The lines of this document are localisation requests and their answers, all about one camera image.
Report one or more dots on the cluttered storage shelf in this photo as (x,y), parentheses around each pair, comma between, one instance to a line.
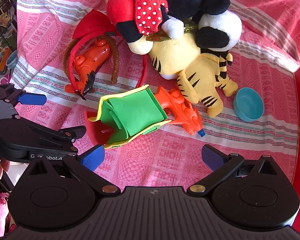
(0,17)

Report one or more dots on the orange toy horse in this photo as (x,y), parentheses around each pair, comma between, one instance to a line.
(90,60)

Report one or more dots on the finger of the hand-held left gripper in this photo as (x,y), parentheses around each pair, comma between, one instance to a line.
(72,132)
(32,99)

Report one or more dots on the polka dot mouse plush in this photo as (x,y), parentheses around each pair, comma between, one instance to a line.
(147,5)

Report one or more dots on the pink printed blanket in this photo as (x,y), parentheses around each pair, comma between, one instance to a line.
(165,155)

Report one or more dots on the black and white panda plush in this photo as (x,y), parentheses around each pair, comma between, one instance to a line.
(222,22)

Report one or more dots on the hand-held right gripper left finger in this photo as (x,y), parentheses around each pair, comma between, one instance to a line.
(93,158)

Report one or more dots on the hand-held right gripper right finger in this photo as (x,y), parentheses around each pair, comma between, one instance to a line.
(212,156)

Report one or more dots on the blue plastic bowl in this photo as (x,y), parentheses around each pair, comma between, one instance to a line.
(250,105)

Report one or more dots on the yellow striped tiger plush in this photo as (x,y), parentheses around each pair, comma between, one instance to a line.
(205,72)

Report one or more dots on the red bow headband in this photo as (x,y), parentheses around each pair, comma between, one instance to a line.
(95,22)

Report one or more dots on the green and yellow foam craft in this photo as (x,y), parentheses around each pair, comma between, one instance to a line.
(135,110)

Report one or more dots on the orange toy water gun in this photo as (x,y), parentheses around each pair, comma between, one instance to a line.
(185,115)

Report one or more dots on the gold foil strip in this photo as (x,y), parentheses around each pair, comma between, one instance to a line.
(157,37)

